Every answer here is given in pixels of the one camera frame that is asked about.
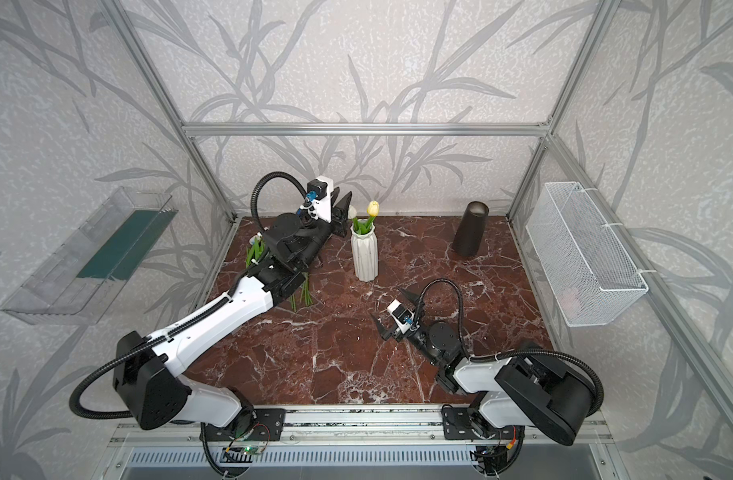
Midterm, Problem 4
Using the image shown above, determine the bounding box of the yellow tulip flower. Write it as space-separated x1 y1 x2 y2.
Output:
360 200 380 235

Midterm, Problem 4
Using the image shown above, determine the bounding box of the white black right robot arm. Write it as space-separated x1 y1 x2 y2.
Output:
372 291 604 446

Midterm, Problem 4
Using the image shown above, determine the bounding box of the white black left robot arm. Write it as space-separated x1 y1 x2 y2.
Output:
114 192 352 430

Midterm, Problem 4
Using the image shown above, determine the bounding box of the white ribbed ceramic vase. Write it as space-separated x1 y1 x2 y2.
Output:
350 231 378 282

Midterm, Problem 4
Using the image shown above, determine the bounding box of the black cylindrical vase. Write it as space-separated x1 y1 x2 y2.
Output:
452 201 489 257

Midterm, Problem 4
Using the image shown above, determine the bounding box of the bundled tulip bouquet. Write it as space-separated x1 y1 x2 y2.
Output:
290 273 314 312

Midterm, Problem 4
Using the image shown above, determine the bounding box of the light blue tulip flower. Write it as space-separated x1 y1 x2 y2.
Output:
246 233 266 268

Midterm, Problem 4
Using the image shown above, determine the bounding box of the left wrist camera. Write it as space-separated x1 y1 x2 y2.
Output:
298 176 334 223

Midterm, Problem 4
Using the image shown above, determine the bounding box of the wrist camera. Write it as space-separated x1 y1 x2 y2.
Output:
298 176 334 223
387 299 414 334

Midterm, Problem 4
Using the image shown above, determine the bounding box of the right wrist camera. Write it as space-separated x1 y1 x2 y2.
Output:
387 299 414 334

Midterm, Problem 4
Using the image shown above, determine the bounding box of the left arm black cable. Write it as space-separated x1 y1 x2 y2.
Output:
67 170 310 420

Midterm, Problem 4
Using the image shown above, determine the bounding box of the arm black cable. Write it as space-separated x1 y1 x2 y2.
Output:
67 170 310 420
413 277 605 418

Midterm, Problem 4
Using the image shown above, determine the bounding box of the aluminium frame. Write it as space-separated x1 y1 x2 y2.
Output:
100 1 733 431

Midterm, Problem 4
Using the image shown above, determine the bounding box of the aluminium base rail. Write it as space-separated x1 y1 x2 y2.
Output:
107 403 613 448

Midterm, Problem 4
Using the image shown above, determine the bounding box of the white wire mesh basket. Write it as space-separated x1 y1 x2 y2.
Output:
526 182 648 327

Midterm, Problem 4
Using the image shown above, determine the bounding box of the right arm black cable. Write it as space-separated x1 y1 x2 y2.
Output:
413 277 605 418

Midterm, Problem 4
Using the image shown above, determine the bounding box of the clear plastic wall tray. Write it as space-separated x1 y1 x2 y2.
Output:
0 187 178 325

